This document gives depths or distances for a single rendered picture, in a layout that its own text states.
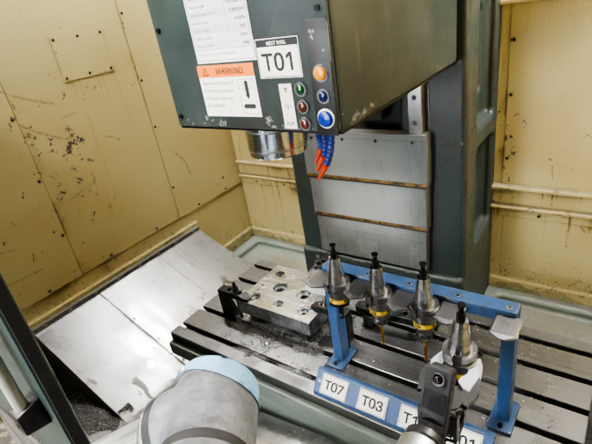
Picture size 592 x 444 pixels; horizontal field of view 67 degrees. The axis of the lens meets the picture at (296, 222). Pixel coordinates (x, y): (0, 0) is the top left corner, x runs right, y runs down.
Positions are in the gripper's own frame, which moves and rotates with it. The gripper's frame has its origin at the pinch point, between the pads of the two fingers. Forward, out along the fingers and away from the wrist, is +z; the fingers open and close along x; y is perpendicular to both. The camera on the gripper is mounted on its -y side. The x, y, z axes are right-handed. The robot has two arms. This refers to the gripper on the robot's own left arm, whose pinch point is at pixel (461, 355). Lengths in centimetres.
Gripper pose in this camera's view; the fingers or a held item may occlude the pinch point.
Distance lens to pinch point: 96.1
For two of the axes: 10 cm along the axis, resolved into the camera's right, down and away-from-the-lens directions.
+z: 5.6, -4.7, 6.8
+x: 8.1, 1.6, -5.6
